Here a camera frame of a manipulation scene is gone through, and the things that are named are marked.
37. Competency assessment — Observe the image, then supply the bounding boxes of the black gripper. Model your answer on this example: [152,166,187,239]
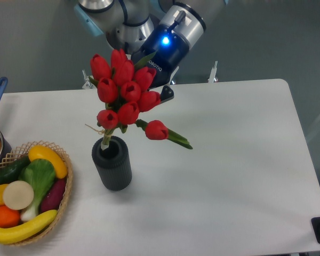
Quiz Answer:
[131,11,189,103]

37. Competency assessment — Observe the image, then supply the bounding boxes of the red tulip bouquet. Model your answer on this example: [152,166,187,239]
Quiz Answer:
[89,49,192,150]

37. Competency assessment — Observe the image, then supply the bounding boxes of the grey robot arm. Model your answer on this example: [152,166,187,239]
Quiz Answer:
[74,1,228,102]

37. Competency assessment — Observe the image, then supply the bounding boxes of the dark grey ribbed vase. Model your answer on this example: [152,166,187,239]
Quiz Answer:
[92,136,132,191]

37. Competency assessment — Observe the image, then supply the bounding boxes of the green bok choy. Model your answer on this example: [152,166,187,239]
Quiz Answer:
[18,159,55,222]

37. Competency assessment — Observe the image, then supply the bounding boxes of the purple sweet potato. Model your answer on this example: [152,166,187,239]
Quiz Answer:
[40,179,66,213]

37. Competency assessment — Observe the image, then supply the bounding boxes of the woven wicker basket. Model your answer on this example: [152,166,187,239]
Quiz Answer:
[0,141,73,246]

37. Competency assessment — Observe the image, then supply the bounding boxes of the dark green cucumber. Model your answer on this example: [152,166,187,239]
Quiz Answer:
[0,156,30,185]

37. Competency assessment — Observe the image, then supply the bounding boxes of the beige round slice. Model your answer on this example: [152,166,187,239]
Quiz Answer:
[3,180,34,210]

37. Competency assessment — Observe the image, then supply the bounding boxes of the orange fruit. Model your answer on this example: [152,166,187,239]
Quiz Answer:
[0,205,20,228]

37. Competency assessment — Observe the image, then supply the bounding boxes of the yellow banana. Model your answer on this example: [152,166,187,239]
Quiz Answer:
[0,210,58,245]

